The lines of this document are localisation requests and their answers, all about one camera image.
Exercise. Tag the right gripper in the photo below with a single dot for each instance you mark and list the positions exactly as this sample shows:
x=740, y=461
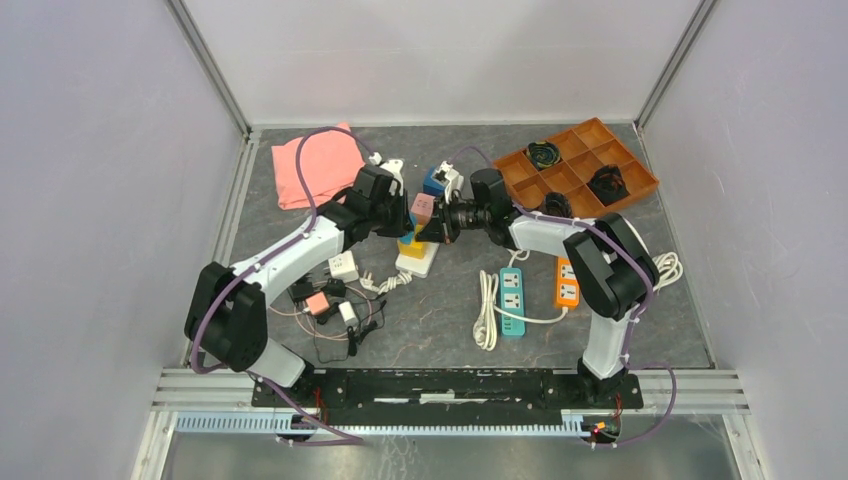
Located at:
x=440, y=229

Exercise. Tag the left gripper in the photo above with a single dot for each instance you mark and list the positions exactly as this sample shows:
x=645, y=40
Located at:
x=404, y=224

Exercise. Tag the pink cube socket adapter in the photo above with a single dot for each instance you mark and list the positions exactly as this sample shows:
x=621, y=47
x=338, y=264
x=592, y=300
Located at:
x=421, y=208

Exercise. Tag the yellow cube socket adapter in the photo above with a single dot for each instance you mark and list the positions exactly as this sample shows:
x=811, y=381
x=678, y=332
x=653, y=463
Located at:
x=410, y=247

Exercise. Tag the white long power strip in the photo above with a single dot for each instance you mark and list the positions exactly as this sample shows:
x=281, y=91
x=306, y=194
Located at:
x=407, y=270

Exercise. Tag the blue cube socket adapter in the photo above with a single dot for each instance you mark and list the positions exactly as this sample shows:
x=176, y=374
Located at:
x=433, y=183

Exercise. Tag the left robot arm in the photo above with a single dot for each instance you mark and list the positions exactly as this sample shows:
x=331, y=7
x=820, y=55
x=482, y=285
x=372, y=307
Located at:
x=227, y=317

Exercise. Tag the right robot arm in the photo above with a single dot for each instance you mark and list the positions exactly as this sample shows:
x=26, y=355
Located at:
x=615, y=274

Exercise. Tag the white printed plug adapter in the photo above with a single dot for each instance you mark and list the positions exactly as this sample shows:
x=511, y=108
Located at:
x=343, y=267

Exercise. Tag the pink cloth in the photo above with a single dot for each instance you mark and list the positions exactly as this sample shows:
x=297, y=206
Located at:
x=329, y=162

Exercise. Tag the teal power strip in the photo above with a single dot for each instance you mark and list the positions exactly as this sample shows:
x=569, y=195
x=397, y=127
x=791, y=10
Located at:
x=511, y=302

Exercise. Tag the white usb charger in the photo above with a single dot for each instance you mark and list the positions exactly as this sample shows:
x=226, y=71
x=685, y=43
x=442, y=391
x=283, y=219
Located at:
x=348, y=314

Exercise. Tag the small pink charger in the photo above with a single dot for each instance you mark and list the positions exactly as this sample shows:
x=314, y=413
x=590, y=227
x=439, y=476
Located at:
x=317, y=304

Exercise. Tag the black power adapter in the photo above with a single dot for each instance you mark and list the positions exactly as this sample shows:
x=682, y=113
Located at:
x=301, y=290

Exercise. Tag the orange power strip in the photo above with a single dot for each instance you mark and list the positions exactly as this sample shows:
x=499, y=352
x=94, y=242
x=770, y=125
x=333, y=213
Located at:
x=567, y=294

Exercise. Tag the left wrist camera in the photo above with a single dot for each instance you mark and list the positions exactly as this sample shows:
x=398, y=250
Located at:
x=392, y=165

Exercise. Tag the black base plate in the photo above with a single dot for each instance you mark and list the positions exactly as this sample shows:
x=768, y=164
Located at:
x=461, y=397

